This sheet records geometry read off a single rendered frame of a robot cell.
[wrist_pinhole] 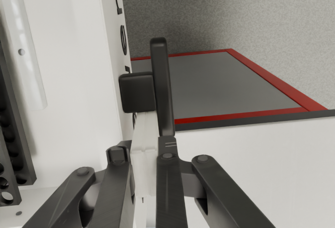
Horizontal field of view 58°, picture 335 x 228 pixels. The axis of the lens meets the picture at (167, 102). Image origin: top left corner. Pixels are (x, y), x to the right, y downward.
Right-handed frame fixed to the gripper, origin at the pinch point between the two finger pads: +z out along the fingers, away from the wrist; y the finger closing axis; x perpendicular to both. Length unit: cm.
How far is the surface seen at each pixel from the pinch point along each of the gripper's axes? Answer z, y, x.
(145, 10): 93, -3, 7
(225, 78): 45.7, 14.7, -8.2
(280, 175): 17.0, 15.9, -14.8
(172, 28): 93, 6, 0
